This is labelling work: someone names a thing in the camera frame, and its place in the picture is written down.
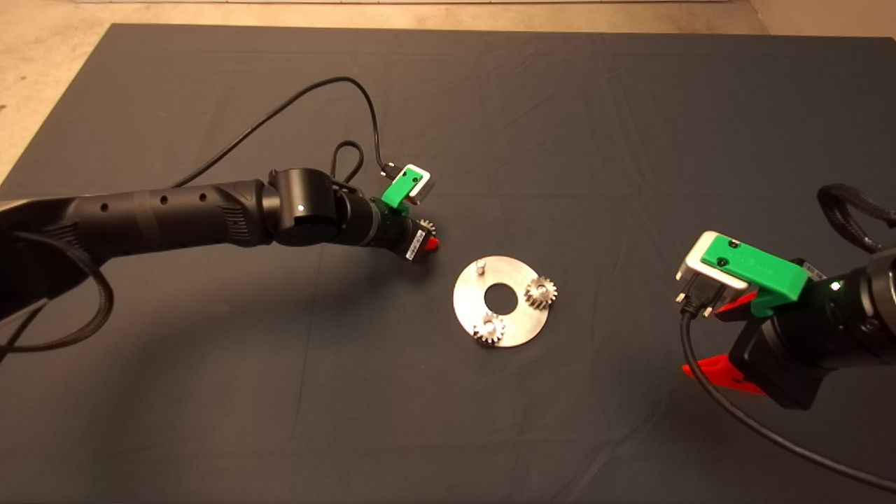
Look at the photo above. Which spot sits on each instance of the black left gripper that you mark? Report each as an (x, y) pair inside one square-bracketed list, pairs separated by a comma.
[(399, 231)]

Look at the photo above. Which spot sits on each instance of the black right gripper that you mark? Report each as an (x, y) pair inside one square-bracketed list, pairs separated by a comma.
[(798, 350)]

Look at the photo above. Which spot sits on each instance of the small steel planetary gear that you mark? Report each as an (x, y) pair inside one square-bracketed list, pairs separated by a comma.
[(427, 225), (533, 297), (483, 332)]

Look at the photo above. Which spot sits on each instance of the round metal carrier plate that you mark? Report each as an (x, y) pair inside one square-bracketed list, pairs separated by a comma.
[(521, 329)]

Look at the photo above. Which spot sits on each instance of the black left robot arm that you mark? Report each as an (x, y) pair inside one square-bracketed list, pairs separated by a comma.
[(175, 217)]

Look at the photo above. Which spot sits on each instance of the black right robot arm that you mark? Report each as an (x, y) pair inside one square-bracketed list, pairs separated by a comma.
[(885, 301)]

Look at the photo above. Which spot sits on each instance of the dark grey table cloth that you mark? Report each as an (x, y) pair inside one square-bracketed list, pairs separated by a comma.
[(630, 126)]

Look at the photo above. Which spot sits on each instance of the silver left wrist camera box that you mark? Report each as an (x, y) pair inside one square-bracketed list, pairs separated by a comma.
[(423, 185)]

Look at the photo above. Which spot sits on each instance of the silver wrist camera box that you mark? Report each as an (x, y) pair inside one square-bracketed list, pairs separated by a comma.
[(689, 266), (423, 185)]

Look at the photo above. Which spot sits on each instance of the green left camera mount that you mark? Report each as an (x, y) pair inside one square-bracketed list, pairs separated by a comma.
[(397, 189)]

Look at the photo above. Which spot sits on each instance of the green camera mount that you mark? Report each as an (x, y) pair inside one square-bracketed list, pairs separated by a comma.
[(397, 189), (756, 269)]

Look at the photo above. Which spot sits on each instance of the green right camera mount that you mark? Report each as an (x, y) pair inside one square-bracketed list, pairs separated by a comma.
[(756, 269)]

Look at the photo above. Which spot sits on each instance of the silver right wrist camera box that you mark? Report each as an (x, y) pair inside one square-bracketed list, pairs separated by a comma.
[(689, 266)]

